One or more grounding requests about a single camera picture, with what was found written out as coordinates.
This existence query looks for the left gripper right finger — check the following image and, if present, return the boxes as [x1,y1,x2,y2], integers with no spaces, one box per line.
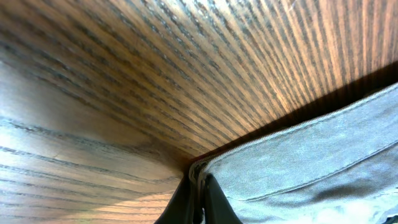
[203,175,242,224]

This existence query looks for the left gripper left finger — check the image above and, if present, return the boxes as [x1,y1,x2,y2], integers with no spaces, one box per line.
[155,177,195,224]

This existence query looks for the grey shorts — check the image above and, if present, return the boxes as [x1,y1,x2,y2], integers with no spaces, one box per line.
[190,85,397,223]

